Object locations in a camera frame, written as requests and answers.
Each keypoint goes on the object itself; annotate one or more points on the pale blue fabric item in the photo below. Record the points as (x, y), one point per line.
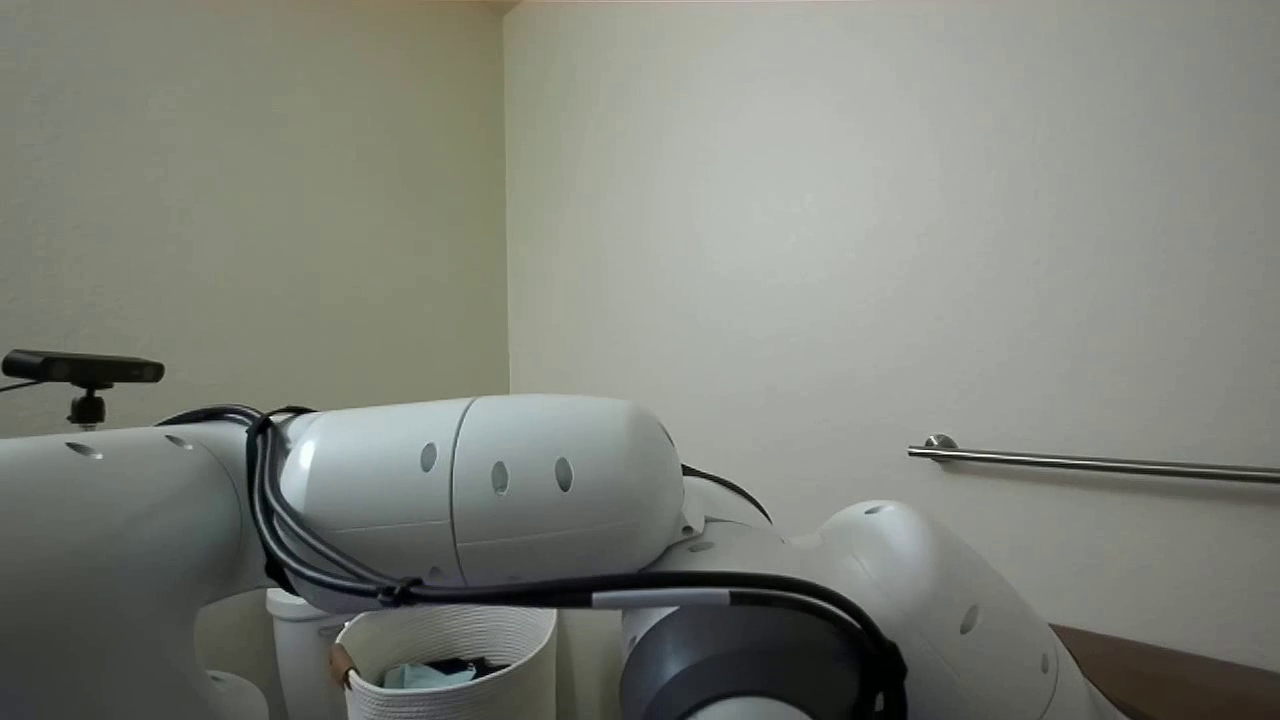
(423, 678)

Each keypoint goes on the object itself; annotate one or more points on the chrome towel bar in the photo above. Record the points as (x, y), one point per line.
(1095, 463)

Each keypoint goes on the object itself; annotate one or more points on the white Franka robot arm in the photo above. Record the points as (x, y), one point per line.
(532, 494)

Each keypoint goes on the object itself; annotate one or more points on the black camera on stand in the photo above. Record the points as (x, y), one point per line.
(82, 365)

